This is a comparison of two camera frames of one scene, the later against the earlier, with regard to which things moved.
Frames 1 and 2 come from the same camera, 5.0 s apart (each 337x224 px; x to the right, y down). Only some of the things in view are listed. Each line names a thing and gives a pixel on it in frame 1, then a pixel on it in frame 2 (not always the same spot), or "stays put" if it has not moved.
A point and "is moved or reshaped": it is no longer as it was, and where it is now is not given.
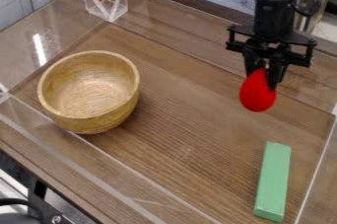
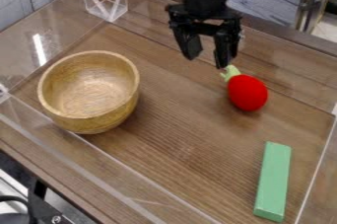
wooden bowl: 90,90 stays put
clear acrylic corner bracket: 106,9 stays put
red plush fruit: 258,96 is moved or reshaped
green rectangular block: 274,182 stays put
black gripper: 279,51 → 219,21
